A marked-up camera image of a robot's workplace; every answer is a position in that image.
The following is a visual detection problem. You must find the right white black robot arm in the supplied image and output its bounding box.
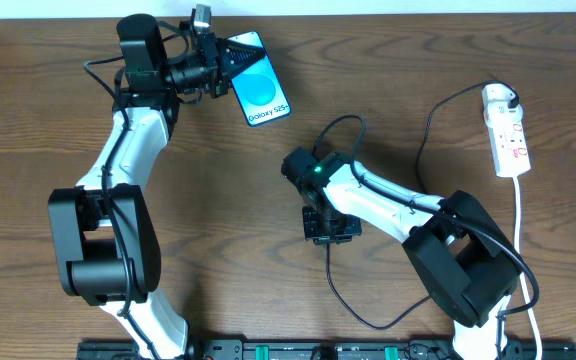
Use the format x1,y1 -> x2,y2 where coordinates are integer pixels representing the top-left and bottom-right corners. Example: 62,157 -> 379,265
281,148 -> 524,359

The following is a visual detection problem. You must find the black charger cable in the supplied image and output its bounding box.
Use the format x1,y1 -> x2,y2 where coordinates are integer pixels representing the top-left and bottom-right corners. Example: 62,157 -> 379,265
317,79 -> 519,332

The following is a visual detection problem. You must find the white power strip cord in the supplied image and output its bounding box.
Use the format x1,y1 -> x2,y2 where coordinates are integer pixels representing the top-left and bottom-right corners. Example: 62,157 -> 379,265
511,174 -> 544,360

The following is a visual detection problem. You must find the white power strip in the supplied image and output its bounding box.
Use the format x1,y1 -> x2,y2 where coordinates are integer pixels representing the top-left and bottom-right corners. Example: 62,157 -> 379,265
482,83 -> 531,178

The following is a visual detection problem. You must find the blue Galaxy smartphone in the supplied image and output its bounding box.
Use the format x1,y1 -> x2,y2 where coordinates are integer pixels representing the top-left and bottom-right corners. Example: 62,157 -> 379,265
230,31 -> 291,127

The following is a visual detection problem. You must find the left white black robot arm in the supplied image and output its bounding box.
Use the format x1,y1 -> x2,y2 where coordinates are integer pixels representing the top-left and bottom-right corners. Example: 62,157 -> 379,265
48,5 -> 267,359

